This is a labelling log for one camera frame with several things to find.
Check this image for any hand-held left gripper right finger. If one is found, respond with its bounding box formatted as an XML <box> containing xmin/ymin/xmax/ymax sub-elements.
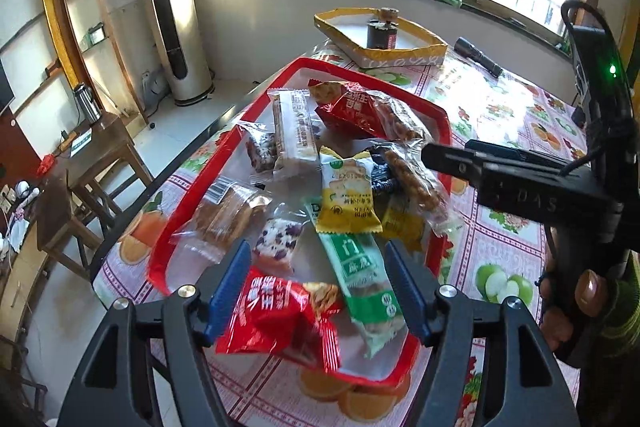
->
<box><xmin>384</xmin><ymin>239</ymin><xmax>581</xmax><ymax>427</ymax></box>

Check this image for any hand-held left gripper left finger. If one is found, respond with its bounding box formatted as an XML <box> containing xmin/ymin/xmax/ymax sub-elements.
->
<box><xmin>56</xmin><ymin>239</ymin><xmax>253</xmax><ymax>427</ymax></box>

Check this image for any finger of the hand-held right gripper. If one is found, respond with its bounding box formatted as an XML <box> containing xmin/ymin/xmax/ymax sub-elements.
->
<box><xmin>421</xmin><ymin>141</ymin><xmax>483</xmax><ymax>188</ymax></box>
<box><xmin>465</xmin><ymin>138</ymin><xmax>568</xmax><ymax>171</ymax></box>

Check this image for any clear nut bar packet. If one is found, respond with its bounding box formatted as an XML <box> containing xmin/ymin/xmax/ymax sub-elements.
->
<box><xmin>372</xmin><ymin>94</ymin><xmax>433</xmax><ymax>142</ymax></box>
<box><xmin>382</xmin><ymin>142</ymin><xmax>453</xmax><ymax>235</ymax></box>

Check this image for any green biscuit packet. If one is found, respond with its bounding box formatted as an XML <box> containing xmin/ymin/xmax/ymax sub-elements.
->
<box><xmin>304</xmin><ymin>199</ymin><xmax>407</xmax><ymax>359</ymax></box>

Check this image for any red snack packet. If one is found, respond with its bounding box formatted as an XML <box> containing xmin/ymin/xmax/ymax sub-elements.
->
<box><xmin>215</xmin><ymin>266</ymin><xmax>345</xmax><ymax>374</ymax></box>
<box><xmin>314</xmin><ymin>91</ymin><xmax>426</xmax><ymax>144</ymax></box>

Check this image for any yellow snack packet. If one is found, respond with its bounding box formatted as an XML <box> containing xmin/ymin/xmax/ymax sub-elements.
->
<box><xmin>377</xmin><ymin>194</ymin><xmax>427</xmax><ymax>253</ymax></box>
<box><xmin>319</xmin><ymin>146</ymin><xmax>376</xmax><ymax>234</ymax></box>

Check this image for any dark blue snack packet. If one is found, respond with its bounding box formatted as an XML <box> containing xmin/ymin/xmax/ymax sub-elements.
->
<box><xmin>367</xmin><ymin>144</ymin><xmax>403</xmax><ymax>195</ymax></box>

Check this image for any cranberry nougat packet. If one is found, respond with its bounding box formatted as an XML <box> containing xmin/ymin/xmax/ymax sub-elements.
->
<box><xmin>251</xmin><ymin>216</ymin><xmax>305</xmax><ymax>275</ymax></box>

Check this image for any red plastic tray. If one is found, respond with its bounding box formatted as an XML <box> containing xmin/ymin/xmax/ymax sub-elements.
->
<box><xmin>146</xmin><ymin>57</ymin><xmax>453</xmax><ymax>389</ymax></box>

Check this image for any clear bread packet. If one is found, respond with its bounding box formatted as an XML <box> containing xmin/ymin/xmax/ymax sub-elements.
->
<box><xmin>170</xmin><ymin>178</ymin><xmax>273</xmax><ymax>264</ymax></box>

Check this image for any white wafer packet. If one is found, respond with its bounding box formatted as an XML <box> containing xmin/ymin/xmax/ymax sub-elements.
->
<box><xmin>266</xmin><ymin>88</ymin><xmax>322</xmax><ymax>180</ymax></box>

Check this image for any person's right hand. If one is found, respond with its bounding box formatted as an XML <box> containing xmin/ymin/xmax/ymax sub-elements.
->
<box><xmin>540</xmin><ymin>257</ymin><xmax>611</xmax><ymax>353</ymax></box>

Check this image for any fruit print tablecloth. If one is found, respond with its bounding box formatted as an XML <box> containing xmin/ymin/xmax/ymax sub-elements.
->
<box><xmin>92</xmin><ymin>42</ymin><xmax>596</xmax><ymax>427</ymax></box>

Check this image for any black flashlight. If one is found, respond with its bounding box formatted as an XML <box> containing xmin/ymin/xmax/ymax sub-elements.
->
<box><xmin>453</xmin><ymin>37</ymin><xmax>504</xmax><ymax>78</ymax></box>

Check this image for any yellow cardboard tray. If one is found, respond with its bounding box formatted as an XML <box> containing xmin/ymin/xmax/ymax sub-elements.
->
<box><xmin>314</xmin><ymin>7</ymin><xmax>449</xmax><ymax>68</ymax></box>

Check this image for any dark jar with cork lid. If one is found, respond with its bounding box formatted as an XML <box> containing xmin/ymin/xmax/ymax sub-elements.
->
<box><xmin>366</xmin><ymin>7</ymin><xmax>400</xmax><ymax>51</ymax></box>

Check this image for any wooden side table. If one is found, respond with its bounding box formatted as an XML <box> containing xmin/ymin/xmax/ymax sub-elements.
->
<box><xmin>37</xmin><ymin>111</ymin><xmax>153</xmax><ymax>268</ymax></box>

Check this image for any steel kettle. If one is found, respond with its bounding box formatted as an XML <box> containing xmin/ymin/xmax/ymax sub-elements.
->
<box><xmin>73</xmin><ymin>83</ymin><xmax>104</xmax><ymax>124</ymax></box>

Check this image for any white tower air conditioner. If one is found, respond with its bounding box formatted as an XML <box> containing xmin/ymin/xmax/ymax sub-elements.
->
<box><xmin>141</xmin><ymin>0</ymin><xmax>215</xmax><ymax>108</ymax></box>

